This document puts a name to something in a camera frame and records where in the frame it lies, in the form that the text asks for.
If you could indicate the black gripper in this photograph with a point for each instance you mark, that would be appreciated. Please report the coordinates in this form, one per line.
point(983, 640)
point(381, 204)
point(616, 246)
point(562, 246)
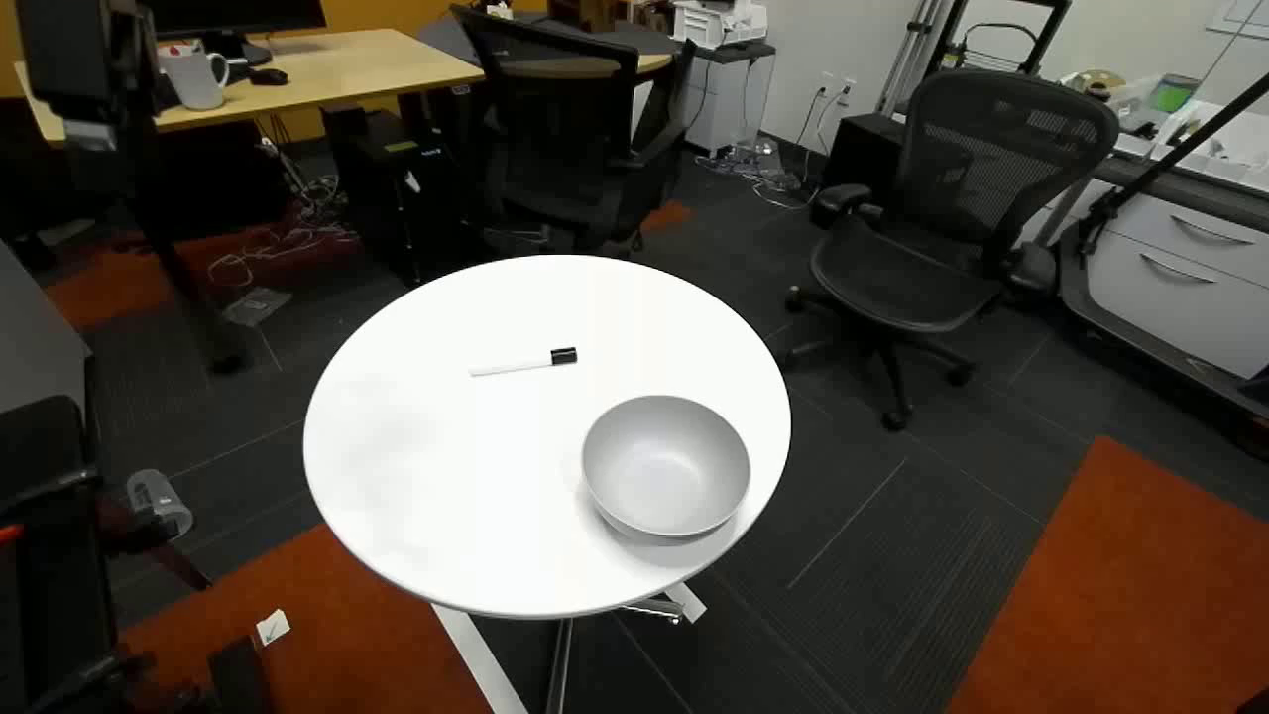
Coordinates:
point(80, 59)

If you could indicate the white marker with black cap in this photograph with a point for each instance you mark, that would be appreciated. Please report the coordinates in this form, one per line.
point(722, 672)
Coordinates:
point(511, 370)

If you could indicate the white bowl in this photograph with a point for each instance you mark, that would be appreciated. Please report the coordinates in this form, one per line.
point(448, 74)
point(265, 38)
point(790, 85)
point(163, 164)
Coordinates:
point(668, 463)

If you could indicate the white mug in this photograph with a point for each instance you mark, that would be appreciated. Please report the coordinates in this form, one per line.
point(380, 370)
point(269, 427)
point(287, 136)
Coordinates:
point(195, 79)

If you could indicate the black computer mouse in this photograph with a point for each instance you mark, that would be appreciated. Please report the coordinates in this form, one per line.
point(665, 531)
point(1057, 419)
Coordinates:
point(269, 77)

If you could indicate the light wooden desk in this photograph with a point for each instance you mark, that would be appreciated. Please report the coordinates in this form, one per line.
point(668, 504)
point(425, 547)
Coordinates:
point(341, 65)

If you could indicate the grey power strip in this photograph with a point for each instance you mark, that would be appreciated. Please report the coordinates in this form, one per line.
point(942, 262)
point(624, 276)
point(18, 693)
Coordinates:
point(254, 307)

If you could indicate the black computer tower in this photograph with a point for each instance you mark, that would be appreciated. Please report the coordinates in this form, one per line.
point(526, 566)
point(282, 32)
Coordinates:
point(392, 184)

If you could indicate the clear plastic cup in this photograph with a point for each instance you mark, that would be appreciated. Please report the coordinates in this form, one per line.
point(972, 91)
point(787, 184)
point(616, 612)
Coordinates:
point(159, 501)

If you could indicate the black cabinet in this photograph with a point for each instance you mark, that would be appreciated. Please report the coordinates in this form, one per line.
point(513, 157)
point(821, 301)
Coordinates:
point(43, 530)

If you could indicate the black padded office chair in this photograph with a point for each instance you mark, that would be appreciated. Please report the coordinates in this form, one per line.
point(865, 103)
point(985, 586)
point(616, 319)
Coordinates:
point(570, 132)

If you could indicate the small white box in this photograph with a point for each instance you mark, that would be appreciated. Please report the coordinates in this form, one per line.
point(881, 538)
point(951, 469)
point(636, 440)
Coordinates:
point(271, 629)

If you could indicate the white box on cabinet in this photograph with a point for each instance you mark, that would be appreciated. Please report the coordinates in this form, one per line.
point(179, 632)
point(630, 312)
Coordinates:
point(721, 24)

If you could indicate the white table base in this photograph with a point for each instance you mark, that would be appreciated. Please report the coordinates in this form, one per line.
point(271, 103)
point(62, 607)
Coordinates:
point(479, 661)

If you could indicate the small black box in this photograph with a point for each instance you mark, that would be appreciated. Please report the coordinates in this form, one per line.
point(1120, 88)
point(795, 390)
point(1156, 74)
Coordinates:
point(869, 153)

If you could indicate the black mesh office chair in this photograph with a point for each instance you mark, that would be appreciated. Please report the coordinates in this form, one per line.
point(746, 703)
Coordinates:
point(912, 272)

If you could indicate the black slanted stand pole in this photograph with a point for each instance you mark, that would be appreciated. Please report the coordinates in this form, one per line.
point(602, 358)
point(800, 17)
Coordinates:
point(1162, 160)

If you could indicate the green object on counter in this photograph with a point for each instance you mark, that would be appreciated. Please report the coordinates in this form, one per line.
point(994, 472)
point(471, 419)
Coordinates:
point(1173, 91)

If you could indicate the white drawer cabinet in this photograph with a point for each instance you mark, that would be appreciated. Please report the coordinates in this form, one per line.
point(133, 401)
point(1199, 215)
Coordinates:
point(1175, 282)

